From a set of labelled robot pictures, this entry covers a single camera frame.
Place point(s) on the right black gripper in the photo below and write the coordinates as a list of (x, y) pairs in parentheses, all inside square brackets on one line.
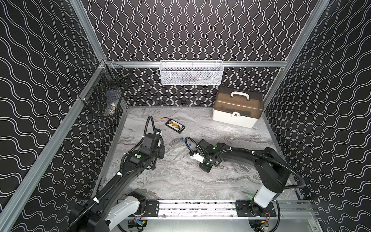
[(204, 168)]

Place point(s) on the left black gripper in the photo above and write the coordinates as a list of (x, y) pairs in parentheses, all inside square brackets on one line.
[(158, 145)]

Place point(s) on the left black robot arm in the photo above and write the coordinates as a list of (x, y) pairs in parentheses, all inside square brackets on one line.
[(102, 213)]

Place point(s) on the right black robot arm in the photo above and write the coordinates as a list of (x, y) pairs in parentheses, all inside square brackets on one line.
[(275, 174)]

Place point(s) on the brown lid white toolbox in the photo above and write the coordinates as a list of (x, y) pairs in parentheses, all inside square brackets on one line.
[(237, 107)]

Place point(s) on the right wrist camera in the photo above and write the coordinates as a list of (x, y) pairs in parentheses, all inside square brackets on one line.
[(197, 156)]

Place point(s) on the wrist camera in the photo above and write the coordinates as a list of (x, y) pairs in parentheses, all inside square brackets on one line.
[(197, 156), (158, 132)]

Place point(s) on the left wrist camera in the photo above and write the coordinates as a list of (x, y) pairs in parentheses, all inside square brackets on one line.
[(158, 132)]

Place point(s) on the black battery pack with cable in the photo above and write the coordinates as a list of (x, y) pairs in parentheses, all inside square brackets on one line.
[(174, 125)]

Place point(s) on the aluminium front rail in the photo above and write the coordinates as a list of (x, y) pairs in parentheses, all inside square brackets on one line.
[(225, 209)]

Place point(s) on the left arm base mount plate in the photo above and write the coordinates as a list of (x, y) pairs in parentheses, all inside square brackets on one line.
[(147, 208)]

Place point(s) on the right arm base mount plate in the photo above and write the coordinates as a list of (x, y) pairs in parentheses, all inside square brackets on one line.
[(248, 208)]

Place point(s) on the black wire wall basket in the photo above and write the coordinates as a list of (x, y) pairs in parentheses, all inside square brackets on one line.
[(105, 98)]

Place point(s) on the white mesh wall basket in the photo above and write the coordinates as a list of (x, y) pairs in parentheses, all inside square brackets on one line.
[(191, 73)]

